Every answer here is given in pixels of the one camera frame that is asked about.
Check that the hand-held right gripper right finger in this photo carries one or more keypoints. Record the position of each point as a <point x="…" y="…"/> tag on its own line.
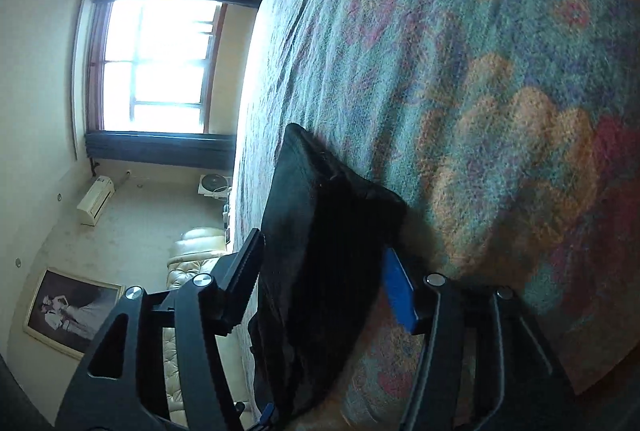
<point x="400" y="293"/>

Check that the cream leather headboard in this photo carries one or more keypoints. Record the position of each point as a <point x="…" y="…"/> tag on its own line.
<point x="192" y="253"/>

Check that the framed wall poster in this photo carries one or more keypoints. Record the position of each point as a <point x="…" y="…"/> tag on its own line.
<point x="70" y="306"/>

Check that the floral woven blanket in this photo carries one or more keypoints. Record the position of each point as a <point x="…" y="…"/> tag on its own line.
<point x="450" y="61"/>

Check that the white air conditioner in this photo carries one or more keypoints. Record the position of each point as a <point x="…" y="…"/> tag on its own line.
<point x="95" y="200"/>

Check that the window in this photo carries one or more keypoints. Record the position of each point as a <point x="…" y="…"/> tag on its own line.
<point x="150" y="66"/>

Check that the black pants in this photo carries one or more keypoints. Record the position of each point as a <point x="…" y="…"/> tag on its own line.
<point x="325" y="261"/>

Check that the white fan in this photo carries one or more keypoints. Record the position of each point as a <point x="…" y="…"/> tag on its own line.
<point x="215" y="186"/>

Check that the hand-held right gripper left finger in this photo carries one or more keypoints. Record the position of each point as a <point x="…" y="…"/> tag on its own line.
<point x="241" y="280"/>

